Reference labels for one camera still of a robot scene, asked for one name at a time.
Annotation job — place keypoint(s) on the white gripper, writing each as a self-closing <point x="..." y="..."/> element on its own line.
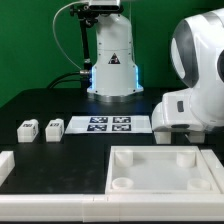
<point x="173" y="113"/>

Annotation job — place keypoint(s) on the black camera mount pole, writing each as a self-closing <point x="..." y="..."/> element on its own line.
<point x="87" y="19"/>

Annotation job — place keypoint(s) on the white square table top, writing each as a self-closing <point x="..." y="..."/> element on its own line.
<point x="159" y="170"/>

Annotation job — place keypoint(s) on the white U-shaped obstacle fence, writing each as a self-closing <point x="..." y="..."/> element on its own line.
<point x="120" y="207"/>

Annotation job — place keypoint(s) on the grey camera on pole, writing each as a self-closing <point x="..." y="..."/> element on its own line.
<point x="104" y="4"/>

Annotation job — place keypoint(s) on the white sheet with AprilTags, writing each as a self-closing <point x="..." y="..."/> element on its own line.
<point x="109" y="124"/>

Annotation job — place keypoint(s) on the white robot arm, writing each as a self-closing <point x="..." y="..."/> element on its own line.
<point x="197" y="55"/>

